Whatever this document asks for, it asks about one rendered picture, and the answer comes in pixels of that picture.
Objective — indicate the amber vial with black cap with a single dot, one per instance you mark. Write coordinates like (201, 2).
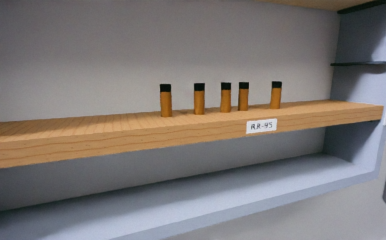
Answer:
(225, 105)
(276, 94)
(165, 100)
(243, 96)
(199, 98)

